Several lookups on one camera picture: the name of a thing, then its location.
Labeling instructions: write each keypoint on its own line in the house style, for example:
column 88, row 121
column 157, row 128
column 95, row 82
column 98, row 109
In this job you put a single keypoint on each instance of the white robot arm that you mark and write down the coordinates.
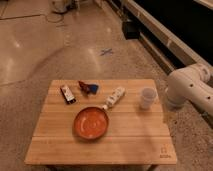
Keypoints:
column 190, row 84

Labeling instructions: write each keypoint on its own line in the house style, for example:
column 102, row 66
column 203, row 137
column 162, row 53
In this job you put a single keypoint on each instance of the white squeeze bottle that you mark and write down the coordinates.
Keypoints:
column 114, row 98

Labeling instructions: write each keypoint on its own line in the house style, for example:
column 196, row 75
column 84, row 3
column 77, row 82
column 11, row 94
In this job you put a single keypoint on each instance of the red and blue snack wrapper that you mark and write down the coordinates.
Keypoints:
column 88, row 88

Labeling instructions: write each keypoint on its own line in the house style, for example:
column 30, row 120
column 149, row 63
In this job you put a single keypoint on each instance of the wooden table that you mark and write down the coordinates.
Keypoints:
column 134, row 135

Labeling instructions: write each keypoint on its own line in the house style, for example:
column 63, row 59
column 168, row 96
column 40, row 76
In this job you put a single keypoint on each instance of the orange round plate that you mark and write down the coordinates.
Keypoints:
column 90, row 123

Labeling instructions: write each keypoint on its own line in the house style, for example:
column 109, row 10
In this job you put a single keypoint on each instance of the clear plastic cup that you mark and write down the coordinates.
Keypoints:
column 147, row 97

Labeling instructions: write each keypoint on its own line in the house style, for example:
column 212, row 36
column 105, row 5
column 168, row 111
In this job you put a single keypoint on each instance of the black box on floor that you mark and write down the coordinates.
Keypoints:
column 130, row 31

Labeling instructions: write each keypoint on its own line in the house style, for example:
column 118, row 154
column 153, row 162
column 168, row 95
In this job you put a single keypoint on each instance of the white object on floor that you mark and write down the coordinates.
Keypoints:
column 61, row 6

